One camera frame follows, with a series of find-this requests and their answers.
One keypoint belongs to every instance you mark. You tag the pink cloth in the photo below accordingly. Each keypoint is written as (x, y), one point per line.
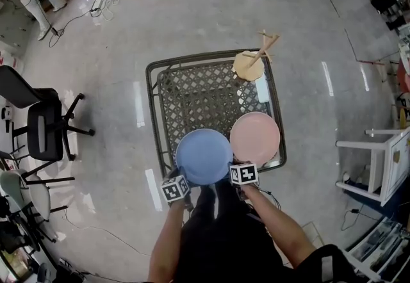
(404, 73)

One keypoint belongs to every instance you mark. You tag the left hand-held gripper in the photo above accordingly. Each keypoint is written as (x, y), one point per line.
(174, 189)

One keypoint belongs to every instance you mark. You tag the person's left forearm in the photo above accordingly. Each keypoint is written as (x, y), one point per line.
(168, 243)

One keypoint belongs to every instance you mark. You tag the black office chair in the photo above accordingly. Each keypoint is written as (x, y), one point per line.
(45, 131)

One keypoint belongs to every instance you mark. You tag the person's black clothing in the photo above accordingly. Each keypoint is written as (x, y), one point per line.
(230, 243)

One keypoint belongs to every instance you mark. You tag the person's right forearm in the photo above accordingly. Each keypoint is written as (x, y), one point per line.
(278, 227)

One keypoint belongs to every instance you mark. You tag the pink big plate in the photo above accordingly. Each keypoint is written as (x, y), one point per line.
(254, 137)

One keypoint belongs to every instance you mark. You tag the dark wicker glass-top table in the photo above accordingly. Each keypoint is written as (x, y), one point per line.
(198, 99)

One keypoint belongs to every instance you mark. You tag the wooden mug tree stand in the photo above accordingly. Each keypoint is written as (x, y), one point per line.
(248, 67)

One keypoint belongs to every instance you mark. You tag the white shell chair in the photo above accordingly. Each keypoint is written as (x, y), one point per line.
(35, 192)

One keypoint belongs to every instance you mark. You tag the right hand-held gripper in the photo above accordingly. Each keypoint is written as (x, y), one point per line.
(243, 174)

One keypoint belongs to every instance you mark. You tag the white side table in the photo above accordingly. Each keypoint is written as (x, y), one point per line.
(392, 166)

